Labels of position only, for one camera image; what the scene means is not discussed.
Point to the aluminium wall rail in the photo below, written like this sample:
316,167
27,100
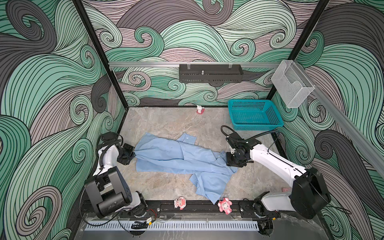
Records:
357,110
140,64

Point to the white slotted cable duct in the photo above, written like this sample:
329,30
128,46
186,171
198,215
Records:
178,225

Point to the black front mounting rail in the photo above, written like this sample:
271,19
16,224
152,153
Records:
245,208

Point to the pink white plush toy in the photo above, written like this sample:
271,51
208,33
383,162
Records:
180,203

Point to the teal plastic basket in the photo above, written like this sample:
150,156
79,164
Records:
254,115

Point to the aluminium back wall rail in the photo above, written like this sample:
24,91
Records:
140,64

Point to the black perforated wall tray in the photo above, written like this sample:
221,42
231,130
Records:
214,74

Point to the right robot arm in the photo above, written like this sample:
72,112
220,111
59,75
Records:
308,193

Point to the light blue long sleeve shirt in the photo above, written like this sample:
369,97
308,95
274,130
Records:
208,169

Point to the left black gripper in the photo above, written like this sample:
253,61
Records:
129,148

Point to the clear acrylic wall box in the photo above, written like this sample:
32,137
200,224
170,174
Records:
292,83

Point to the aluminium right wall rail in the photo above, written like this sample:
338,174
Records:
357,110

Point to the pink pig plush toy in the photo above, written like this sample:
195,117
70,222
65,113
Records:
225,206

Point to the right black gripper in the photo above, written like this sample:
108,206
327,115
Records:
229,163

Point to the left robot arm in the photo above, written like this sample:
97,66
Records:
107,189

